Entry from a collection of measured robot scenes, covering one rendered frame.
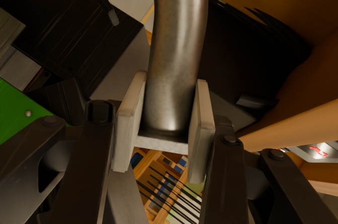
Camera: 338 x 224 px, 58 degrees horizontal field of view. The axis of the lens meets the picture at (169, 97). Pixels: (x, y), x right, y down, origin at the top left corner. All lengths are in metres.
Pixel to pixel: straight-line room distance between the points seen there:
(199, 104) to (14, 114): 0.44
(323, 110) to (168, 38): 0.13
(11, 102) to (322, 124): 0.46
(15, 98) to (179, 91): 0.42
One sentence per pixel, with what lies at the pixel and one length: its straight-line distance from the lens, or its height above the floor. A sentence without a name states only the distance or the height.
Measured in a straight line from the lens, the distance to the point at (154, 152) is 3.58.
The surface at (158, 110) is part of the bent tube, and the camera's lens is 0.18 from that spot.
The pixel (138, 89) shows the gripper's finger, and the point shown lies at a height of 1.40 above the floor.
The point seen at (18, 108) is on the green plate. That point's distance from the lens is 0.56.
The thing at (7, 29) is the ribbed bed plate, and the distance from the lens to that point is 0.60.
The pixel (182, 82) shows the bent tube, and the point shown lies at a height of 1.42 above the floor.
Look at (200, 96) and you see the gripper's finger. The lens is 0.16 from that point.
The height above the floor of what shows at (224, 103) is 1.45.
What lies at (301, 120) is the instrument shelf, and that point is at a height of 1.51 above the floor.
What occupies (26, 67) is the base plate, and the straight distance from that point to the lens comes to 1.04.
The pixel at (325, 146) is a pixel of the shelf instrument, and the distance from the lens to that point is 0.42.
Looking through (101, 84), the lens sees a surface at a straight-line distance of 0.60.
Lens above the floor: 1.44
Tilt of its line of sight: 8 degrees down
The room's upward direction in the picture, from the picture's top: 124 degrees clockwise
